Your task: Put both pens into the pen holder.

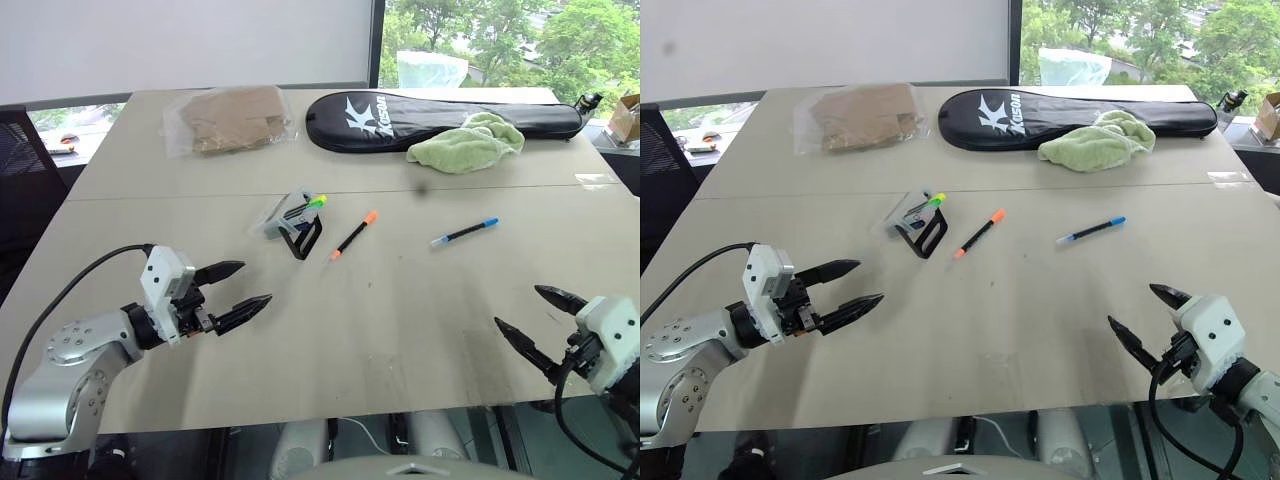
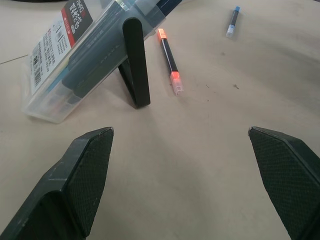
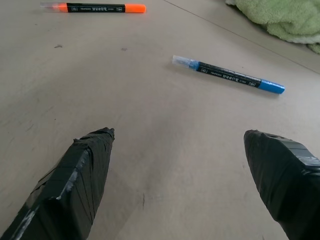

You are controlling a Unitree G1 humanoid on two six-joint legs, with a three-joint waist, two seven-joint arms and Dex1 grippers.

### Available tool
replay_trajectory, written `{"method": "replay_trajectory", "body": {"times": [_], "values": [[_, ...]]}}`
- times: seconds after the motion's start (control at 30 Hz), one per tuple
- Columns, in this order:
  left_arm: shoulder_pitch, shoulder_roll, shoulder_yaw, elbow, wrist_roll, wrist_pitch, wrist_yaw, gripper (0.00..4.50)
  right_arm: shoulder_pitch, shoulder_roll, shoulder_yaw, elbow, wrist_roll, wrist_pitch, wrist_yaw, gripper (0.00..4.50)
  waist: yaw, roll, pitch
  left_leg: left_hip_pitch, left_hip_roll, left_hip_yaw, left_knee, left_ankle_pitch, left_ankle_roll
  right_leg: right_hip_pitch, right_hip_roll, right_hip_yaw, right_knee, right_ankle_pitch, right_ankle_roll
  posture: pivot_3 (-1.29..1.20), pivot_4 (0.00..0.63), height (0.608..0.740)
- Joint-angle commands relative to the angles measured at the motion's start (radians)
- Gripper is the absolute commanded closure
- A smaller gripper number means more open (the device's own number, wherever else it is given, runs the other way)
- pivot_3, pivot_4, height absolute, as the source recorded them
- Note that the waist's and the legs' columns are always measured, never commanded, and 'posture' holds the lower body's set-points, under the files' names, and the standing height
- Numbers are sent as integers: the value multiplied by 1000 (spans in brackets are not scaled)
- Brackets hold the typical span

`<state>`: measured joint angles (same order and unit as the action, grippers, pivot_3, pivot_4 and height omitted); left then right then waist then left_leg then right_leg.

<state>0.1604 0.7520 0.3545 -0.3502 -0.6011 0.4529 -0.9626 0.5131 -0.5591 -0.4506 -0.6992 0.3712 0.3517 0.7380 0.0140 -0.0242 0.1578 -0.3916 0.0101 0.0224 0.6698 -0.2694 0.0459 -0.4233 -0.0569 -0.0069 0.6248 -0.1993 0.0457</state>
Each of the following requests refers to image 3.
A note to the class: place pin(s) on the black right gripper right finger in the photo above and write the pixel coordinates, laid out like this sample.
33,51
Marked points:
287,180

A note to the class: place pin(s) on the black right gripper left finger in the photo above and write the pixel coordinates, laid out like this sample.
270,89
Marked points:
72,190

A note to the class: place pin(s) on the blue marker pen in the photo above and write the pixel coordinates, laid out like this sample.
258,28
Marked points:
230,74

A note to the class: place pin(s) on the orange marker pen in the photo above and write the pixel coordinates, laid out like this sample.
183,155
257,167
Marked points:
95,7

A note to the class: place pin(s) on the light green towel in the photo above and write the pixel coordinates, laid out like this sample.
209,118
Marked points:
282,17

